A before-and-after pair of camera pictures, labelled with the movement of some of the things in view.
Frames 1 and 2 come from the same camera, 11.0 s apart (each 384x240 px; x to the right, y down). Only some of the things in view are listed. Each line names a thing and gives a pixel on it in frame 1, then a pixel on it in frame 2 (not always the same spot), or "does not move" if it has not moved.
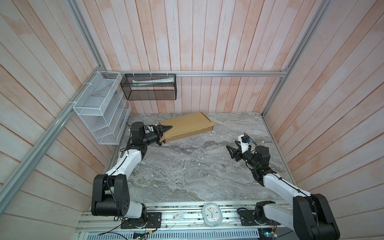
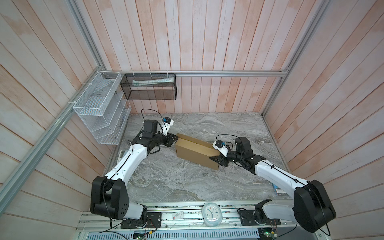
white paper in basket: (140, 82) does not move
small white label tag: (178, 215) does not move
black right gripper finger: (234, 153) → (220, 159)
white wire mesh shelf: (104, 108) does not move
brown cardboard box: (186, 126) → (196, 151)
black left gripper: (161, 130) → (169, 137)
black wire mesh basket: (149, 86) does not move
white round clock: (212, 214) does not move
